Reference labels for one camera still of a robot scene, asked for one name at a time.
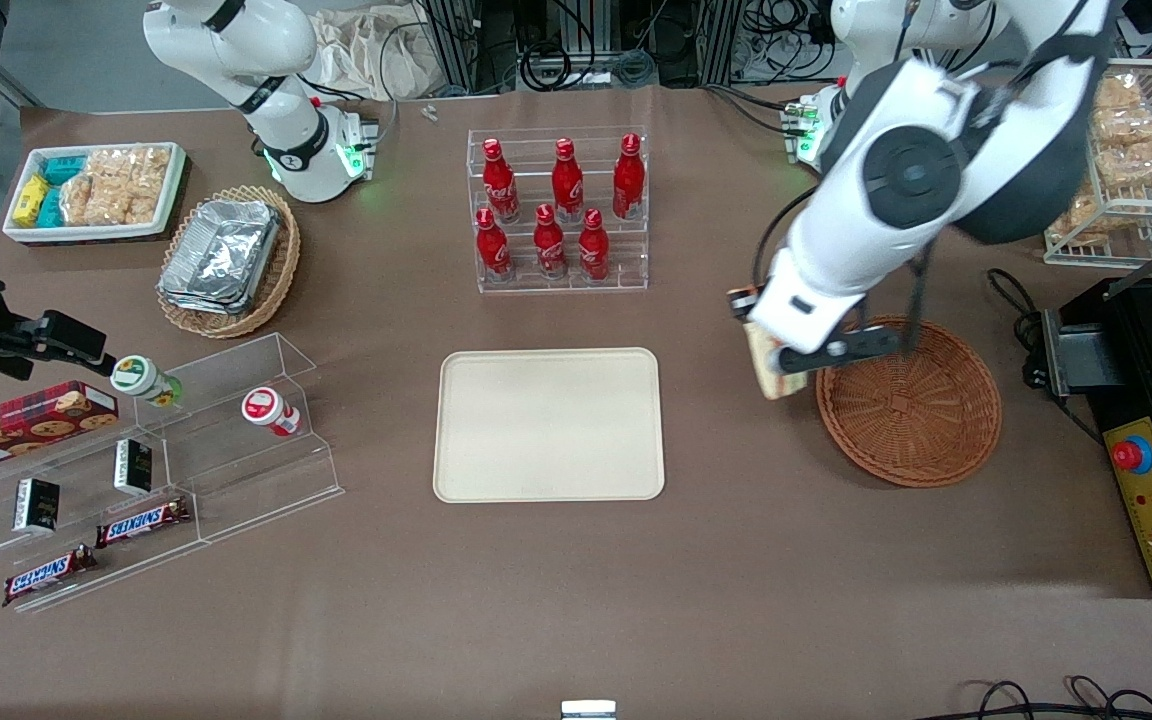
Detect small black box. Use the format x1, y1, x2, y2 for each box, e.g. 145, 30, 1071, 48
114, 438, 155, 497
14, 478, 62, 534

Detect round brown wicker basket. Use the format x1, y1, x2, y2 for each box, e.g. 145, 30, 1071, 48
816, 316, 1003, 489

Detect black appliance cable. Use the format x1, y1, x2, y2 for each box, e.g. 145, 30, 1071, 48
986, 268, 1052, 393

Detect black appliance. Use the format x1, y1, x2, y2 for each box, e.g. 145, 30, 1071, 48
1041, 274, 1152, 601

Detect snickers bar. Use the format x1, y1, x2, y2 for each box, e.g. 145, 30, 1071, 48
2, 545, 98, 608
96, 497, 193, 550

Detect stack of foil trays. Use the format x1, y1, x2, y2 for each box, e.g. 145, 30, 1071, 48
158, 198, 283, 316

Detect aluminium frame post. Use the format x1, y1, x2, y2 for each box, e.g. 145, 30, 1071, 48
424, 0, 483, 93
700, 0, 743, 87

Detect tangle of black cables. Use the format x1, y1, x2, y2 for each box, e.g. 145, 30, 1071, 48
518, 38, 659, 93

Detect white rectangular snack tray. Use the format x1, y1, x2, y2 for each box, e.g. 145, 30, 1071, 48
3, 142, 188, 244

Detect beige cloth bag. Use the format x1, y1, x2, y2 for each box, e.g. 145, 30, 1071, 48
311, 8, 437, 101

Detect beige plastic tray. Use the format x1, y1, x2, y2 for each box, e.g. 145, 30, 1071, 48
433, 347, 666, 503

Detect red cola bottle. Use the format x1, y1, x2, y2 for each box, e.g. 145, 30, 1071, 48
550, 138, 585, 223
613, 133, 647, 221
533, 204, 569, 280
578, 208, 611, 282
476, 208, 514, 282
481, 138, 521, 223

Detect green lid drink bottle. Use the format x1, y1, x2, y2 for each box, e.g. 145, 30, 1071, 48
111, 355, 183, 409

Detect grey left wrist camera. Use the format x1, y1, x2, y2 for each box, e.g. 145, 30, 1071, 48
779, 326, 903, 378

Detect oval light wicker basket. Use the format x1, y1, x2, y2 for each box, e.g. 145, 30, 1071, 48
156, 185, 302, 339

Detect red lid drink bottle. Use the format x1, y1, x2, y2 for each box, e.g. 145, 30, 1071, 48
241, 387, 303, 438

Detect black floor cables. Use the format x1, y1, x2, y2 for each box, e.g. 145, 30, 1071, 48
936, 677, 1152, 720

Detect triangle sandwich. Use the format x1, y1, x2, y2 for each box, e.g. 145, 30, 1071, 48
745, 320, 810, 402

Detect clear acrylic bottle rack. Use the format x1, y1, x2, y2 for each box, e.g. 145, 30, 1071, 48
466, 127, 650, 294

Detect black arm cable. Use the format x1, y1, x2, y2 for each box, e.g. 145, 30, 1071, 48
902, 238, 939, 359

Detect yellow snack box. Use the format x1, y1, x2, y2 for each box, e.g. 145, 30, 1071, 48
14, 175, 51, 229

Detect clear acrylic tiered shelf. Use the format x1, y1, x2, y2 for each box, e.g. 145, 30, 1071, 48
0, 333, 345, 613

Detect red tartan cookie box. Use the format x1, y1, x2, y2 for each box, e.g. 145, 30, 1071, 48
0, 381, 121, 477

